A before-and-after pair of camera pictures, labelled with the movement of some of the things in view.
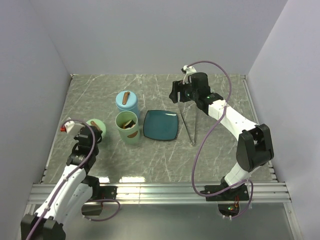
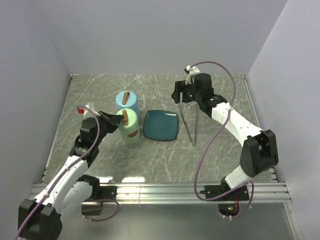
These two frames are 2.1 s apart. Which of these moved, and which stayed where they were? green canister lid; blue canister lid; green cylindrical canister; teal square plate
Moved: green canister lid
Stayed: teal square plate; green cylindrical canister; blue canister lid
